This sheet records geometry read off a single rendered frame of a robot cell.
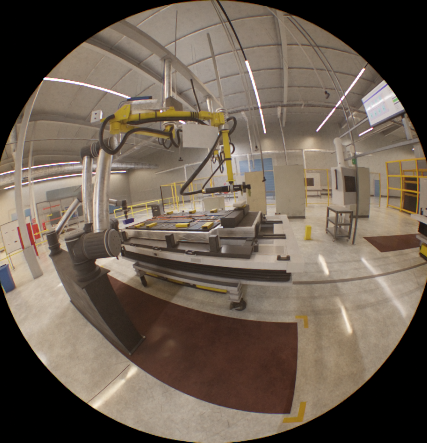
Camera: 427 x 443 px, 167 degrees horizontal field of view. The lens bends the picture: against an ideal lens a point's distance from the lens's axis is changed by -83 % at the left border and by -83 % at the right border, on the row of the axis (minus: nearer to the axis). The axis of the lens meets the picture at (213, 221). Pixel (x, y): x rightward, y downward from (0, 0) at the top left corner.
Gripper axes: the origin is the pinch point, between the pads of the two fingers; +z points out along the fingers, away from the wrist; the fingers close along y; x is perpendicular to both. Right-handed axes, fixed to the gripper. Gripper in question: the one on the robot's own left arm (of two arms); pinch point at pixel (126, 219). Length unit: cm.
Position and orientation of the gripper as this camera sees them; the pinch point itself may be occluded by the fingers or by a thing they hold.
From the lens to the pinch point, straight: 307.1
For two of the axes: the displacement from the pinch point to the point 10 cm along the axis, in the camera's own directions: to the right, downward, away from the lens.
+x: 5.3, -2.4, 8.1
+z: 1.1, 9.7, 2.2
